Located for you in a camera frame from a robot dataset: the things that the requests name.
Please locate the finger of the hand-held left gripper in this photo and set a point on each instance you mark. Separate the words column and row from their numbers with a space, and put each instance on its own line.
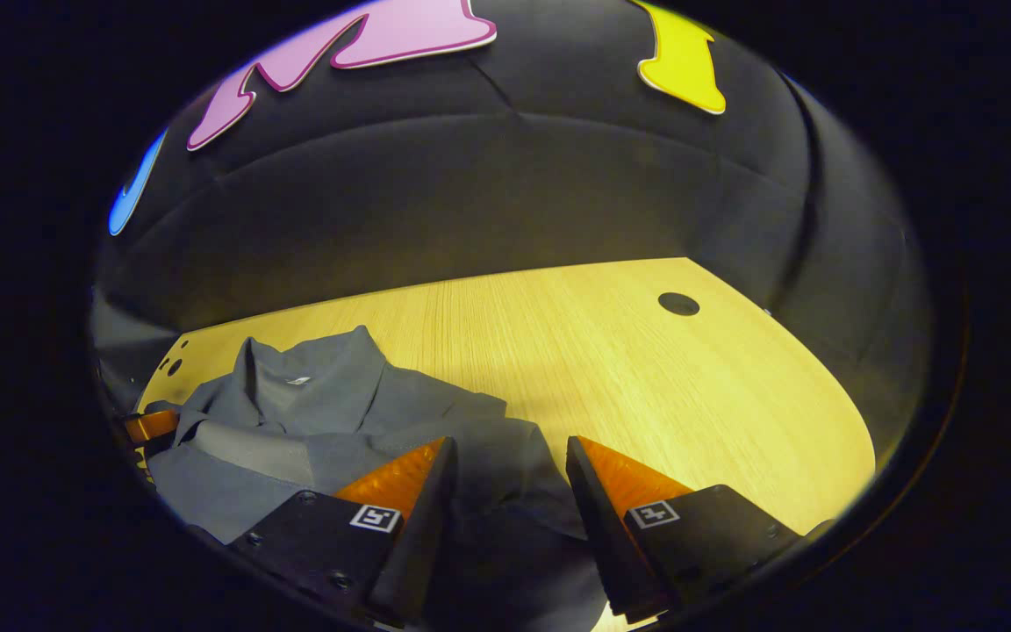
column 151, row 426

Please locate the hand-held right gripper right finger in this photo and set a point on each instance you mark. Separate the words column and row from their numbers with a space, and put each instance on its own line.
column 606, row 535

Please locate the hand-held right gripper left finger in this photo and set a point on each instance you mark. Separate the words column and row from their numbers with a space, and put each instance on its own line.
column 418, row 544

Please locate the grey collared shirt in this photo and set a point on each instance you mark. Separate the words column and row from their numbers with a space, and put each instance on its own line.
column 330, row 412

